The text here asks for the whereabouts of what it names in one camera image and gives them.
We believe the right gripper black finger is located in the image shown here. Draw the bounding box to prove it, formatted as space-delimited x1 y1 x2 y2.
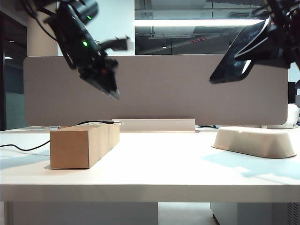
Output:
235 35 280 61

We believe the black smartphone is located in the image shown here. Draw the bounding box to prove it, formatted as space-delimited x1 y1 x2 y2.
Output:
208 19 281 84

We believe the beige cable slot flap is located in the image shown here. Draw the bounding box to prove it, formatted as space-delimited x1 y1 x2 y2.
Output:
112 118 196 132

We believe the black USB charging cable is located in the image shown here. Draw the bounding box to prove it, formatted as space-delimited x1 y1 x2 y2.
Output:
0 120 123 152

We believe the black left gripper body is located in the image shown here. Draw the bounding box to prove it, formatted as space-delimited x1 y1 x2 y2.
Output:
78 45 119 83

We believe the beige pulp paper tray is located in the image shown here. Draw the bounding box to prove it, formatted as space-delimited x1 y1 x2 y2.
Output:
211 126 297 159

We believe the left gripper broad black finger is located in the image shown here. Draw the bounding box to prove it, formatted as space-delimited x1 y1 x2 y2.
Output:
83 69 121 102

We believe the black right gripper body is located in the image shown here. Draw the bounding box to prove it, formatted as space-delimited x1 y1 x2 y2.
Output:
269 9 300 69

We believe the black monitor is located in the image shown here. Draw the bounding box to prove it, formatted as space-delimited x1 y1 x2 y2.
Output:
288 79 300 104

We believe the grey-brown fabric desk divider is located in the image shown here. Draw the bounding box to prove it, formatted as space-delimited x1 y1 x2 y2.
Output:
23 54 289 127

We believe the white under-desk cabinet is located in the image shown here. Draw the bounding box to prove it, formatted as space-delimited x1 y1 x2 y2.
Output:
210 202 300 225

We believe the white desk support panel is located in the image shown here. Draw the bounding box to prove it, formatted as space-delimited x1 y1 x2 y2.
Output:
4 202 159 225

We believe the brown cardboard box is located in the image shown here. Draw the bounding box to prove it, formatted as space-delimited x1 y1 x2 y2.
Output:
50 123 120 170

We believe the white rounded appliance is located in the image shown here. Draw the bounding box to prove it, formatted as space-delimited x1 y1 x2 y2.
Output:
287 104 300 129

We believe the left gripper slim black finger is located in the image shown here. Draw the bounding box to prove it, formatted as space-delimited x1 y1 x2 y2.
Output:
99 35 131 51

